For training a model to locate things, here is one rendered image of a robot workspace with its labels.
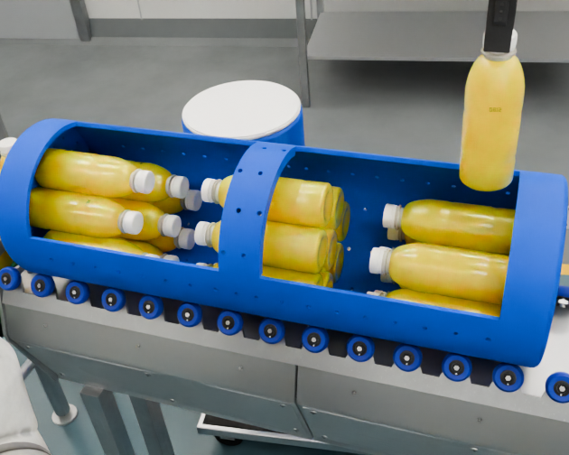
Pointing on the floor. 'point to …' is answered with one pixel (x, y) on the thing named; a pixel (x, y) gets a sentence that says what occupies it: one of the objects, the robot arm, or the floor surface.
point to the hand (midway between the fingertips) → (501, 15)
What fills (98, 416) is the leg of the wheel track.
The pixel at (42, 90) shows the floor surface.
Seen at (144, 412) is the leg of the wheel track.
